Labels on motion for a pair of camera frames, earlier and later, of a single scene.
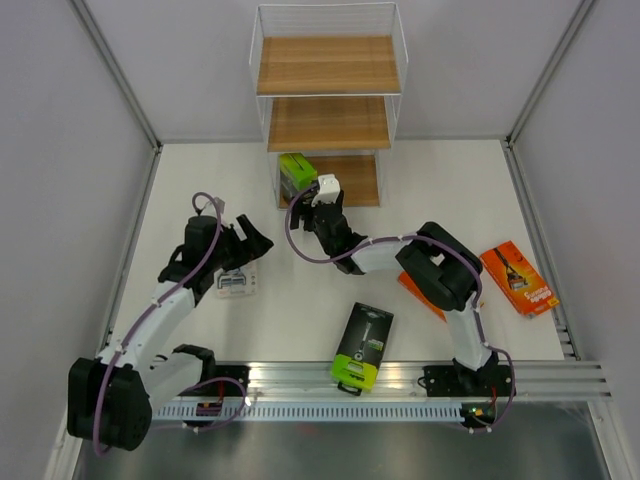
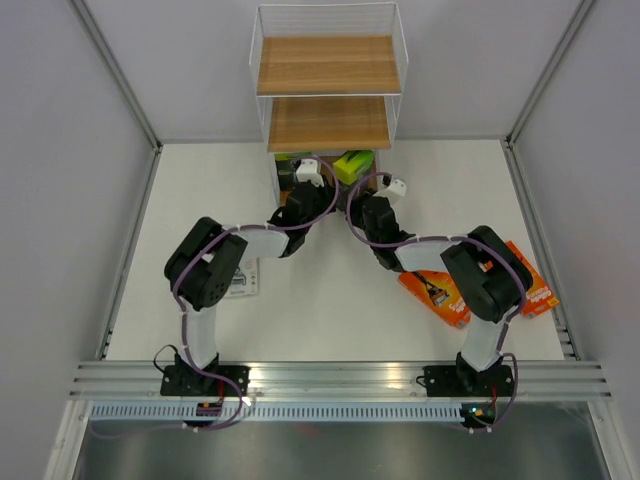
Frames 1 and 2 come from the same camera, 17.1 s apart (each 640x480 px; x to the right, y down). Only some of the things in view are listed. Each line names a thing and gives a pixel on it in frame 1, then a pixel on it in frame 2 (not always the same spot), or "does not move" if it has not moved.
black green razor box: x=297 y=174 does not move
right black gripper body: x=328 y=249 to x=357 y=219
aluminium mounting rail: x=313 y=380 does not move
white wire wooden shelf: x=328 y=74 does not move
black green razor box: x=360 y=349 to x=352 y=165
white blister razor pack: x=237 y=282 does not move
